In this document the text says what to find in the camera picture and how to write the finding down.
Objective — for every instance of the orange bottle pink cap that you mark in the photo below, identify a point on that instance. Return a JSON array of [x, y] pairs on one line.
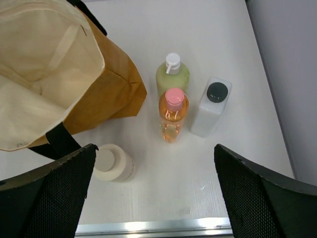
[[173, 107]]

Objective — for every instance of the tan canvas tote bag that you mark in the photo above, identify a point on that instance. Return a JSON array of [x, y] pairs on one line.
[[59, 75]]

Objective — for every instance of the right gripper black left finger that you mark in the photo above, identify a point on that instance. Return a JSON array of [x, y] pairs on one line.
[[47, 202]]

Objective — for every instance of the green pump bottle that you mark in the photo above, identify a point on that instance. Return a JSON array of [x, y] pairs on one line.
[[172, 74]]

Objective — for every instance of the white bottle black cap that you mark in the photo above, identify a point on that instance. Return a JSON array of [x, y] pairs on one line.
[[211, 106]]

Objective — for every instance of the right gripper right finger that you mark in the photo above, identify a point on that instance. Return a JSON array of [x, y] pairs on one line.
[[262, 203]]

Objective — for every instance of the aluminium mounting rail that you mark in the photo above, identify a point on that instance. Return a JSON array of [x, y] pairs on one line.
[[202, 227]]

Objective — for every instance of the beige round bottle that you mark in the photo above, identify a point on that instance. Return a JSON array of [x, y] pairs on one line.
[[113, 164]]

